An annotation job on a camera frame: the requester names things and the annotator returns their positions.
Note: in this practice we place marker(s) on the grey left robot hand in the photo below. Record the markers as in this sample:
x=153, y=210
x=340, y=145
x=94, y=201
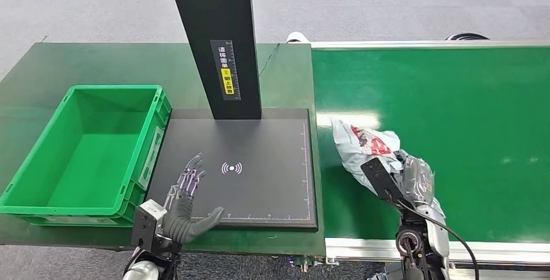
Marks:
x=182, y=222

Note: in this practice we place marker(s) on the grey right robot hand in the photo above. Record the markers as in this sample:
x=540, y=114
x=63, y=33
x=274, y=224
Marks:
x=419, y=181

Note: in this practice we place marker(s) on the grey mailer package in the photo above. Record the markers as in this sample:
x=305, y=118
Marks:
x=356, y=149

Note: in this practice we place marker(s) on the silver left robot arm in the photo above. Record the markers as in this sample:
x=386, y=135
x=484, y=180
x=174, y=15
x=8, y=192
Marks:
x=139, y=271

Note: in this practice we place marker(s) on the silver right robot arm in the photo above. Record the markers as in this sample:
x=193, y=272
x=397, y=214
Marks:
x=438, y=235

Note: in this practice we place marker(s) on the green conveyor belt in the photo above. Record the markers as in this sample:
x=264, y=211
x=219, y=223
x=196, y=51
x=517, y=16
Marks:
x=472, y=97

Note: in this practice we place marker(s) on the clear crate label holder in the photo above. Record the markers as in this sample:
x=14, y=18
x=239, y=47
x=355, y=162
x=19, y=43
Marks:
x=152, y=158

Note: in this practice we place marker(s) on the green plastic crate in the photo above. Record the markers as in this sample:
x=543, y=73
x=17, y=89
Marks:
x=94, y=162

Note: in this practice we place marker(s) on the metal connectors under table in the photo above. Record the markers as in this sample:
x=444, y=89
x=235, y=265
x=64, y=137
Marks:
x=307, y=263

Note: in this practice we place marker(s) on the black curved floor object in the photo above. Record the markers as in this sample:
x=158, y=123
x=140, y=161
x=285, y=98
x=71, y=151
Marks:
x=467, y=36

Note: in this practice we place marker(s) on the black yellow column label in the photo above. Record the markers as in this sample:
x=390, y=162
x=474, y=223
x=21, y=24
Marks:
x=226, y=72

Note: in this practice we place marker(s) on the black scanner column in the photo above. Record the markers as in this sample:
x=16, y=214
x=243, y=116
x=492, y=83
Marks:
x=215, y=16

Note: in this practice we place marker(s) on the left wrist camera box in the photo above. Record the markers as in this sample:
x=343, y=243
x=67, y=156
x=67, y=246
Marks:
x=146, y=222

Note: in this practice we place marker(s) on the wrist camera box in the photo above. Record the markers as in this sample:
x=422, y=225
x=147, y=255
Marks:
x=380, y=179
x=146, y=222

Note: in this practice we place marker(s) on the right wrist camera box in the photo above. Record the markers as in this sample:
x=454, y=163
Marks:
x=380, y=179

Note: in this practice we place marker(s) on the black scanner base plate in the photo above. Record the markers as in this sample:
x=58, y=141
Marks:
x=266, y=183

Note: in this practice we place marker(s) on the wide aluminium conveyor rail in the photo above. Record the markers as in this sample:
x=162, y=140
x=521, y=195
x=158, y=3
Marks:
x=507, y=252

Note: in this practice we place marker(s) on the thin aluminium conveyor rail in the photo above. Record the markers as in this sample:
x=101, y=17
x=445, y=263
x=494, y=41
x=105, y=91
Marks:
x=429, y=45

